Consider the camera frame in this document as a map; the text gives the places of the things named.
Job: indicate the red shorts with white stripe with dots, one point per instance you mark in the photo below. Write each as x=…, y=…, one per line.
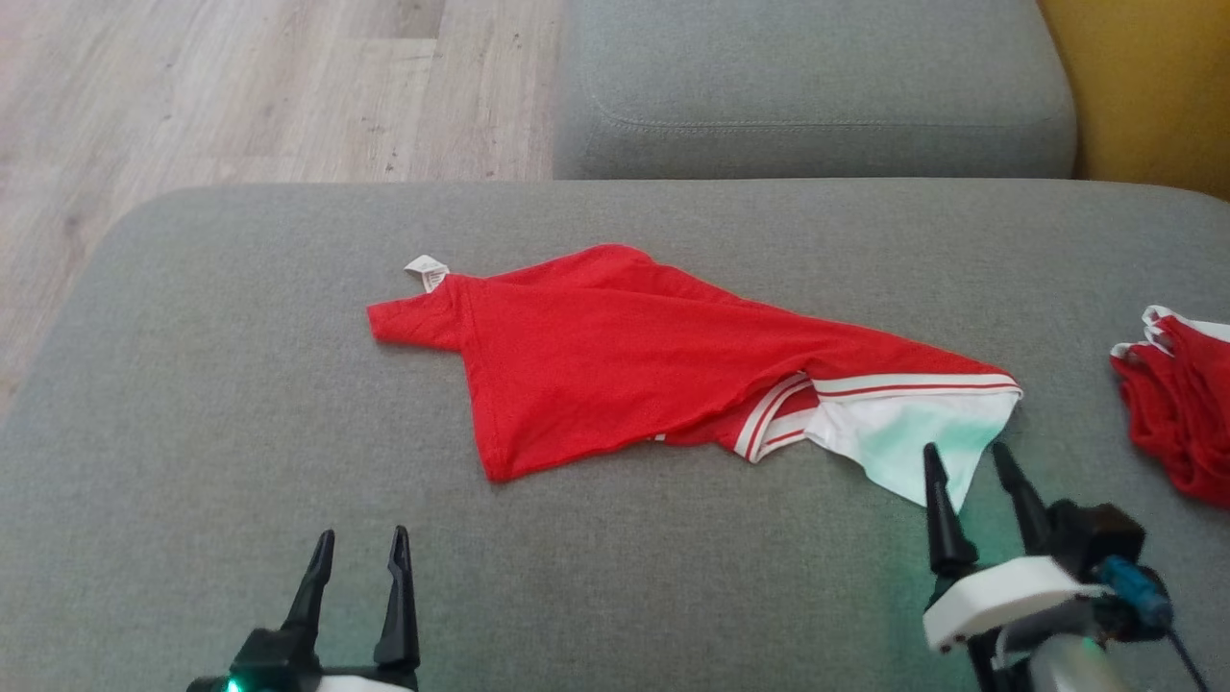
x=1182, y=413

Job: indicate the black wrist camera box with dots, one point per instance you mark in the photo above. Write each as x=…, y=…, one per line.
x=1095, y=533
x=274, y=658

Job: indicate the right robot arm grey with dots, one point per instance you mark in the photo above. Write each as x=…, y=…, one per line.
x=1067, y=668

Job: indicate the grey sofa back cushion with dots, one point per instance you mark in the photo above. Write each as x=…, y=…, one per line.
x=817, y=67

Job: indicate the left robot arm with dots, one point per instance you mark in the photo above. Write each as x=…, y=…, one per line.
x=207, y=686

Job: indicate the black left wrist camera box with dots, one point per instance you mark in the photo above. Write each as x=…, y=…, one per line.
x=274, y=658

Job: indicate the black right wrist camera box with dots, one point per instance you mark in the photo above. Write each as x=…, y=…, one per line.
x=1095, y=533

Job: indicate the grey sofa seat cushion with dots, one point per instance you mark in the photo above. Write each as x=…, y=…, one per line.
x=288, y=432

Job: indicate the red basketball jersey striped trim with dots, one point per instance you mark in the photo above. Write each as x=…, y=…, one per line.
x=615, y=356

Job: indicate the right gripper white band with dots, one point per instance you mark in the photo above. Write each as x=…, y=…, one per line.
x=1009, y=596

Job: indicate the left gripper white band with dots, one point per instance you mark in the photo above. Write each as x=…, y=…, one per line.
x=370, y=682

